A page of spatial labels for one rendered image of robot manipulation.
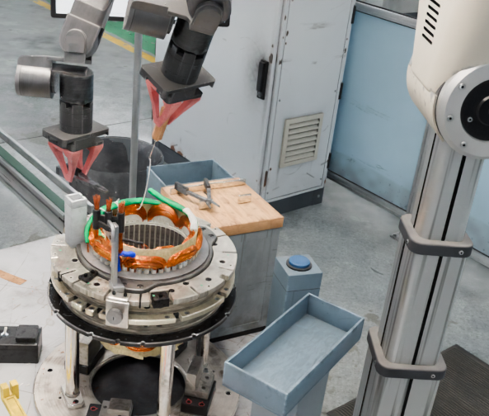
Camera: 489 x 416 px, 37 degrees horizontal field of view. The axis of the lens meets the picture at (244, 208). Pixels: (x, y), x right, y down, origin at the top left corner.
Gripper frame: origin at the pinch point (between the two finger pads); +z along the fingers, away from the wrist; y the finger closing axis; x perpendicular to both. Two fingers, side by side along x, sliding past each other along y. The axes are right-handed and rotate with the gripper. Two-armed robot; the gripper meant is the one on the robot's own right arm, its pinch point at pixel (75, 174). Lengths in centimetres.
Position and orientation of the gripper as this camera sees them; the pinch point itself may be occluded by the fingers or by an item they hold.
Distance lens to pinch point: 137.7
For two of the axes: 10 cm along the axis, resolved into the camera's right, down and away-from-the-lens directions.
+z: -1.2, 8.8, 4.6
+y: -6.3, 2.9, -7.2
